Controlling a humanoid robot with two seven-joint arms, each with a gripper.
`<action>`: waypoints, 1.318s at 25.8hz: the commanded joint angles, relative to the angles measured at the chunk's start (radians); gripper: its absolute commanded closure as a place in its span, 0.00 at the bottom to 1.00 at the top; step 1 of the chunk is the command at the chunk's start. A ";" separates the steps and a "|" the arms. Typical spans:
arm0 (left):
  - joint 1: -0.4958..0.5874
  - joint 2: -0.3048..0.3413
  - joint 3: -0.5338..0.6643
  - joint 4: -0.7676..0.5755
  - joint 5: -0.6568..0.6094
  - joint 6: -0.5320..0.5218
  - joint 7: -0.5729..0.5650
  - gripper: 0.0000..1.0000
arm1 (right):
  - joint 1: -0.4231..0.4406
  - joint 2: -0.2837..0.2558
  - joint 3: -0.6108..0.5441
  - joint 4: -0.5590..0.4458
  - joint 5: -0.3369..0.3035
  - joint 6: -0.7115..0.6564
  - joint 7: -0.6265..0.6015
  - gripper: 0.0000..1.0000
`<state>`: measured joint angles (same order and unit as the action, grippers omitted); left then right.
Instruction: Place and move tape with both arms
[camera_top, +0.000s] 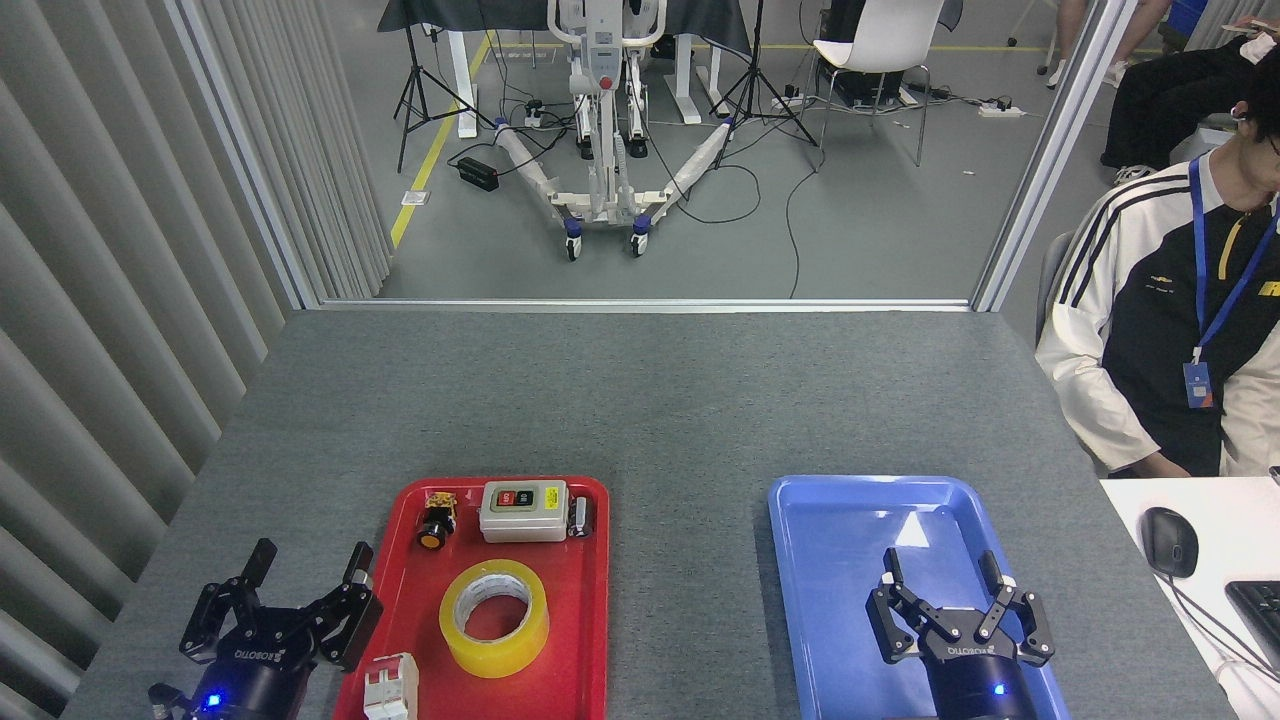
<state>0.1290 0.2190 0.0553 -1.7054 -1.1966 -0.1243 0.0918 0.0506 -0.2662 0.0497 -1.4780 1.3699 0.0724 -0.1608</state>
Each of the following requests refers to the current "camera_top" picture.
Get white stand on wheels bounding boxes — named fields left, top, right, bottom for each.
left=492, top=0, right=741, bottom=261

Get seated person in black trousers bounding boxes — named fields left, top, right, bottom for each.
left=1100, top=15, right=1280, bottom=186

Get blue lanyard with badge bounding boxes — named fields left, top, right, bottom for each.
left=1183, top=155, right=1280, bottom=411

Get black yellow push button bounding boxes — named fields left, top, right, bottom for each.
left=416, top=490, right=459, bottom=551

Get black mouse cable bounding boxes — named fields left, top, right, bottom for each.
left=1165, top=575, right=1280, bottom=686

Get white red circuit breaker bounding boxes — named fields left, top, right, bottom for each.
left=362, top=652, right=419, bottom=720

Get blue plastic tray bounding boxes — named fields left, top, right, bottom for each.
left=768, top=475, right=1071, bottom=720

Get silver frame rail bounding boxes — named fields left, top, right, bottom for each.
left=318, top=298, right=976, bottom=313

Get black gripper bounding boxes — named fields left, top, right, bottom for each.
left=180, top=539, right=384, bottom=720
left=866, top=548, right=1056, bottom=720

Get white chair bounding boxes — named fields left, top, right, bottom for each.
left=805, top=0, right=946, bottom=166

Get silver post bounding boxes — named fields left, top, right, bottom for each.
left=165, top=0, right=321, bottom=311
left=970, top=0, right=1141, bottom=313

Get yellow tape roll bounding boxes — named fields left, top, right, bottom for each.
left=438, top=558, right=551, bottom=679

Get long black floor cable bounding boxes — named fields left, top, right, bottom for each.
left=785, top=165, right=831, bottom=299

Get black computer mouse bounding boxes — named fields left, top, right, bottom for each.
left=1140, top=507, right=1199, bottom=579

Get black tripod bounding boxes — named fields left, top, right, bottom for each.
left=710, top=0, right=821, bottom=169
left=393, top=0, right=496, bottom=173

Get white switch box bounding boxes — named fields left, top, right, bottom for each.
left=478, top=480, right=571, bottom=544

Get grey office chair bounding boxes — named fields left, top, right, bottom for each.
left=1035, top=232, right=1076, bottom=346

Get red plastic tray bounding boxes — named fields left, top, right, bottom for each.
left=332, top=475, right=611, bottom=720

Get person's legs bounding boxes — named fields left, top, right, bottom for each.
left=1045, top=0, right=1171, bottom=89

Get black keyboard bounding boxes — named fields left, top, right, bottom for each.
left=1225, top=580, right=1280, bottom=669

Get white desk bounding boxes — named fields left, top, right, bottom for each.
left=1100, top=476, right=1280, bottom=720

